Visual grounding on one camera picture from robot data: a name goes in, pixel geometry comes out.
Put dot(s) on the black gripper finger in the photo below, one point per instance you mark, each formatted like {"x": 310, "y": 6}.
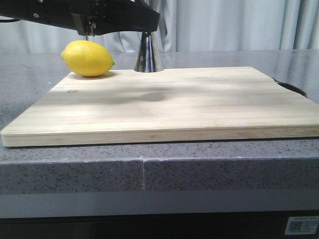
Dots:
{"x": 126, "y": 15}

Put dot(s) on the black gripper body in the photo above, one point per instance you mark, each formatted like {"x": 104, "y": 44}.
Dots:
{"x": 78, "y": 15}

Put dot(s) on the steel double jigger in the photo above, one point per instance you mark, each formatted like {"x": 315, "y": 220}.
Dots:
{"x": 148, "y": 59}

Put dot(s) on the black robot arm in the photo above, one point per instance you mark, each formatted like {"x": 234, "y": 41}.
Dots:
{"x": 22, "y": 9}

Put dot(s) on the yellow lemon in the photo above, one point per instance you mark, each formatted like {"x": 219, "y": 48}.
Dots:
{"x": 87, "y": 58}

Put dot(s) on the grey curtain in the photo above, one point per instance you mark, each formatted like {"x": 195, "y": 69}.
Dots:
{"x": 196, "y": 25}

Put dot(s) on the wooden cutting board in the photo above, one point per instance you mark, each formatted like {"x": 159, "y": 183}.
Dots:
{"x": 124, "y": 106}

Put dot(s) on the white QR code label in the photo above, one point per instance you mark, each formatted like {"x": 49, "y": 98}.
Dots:
{"x": 302, "y": 225}

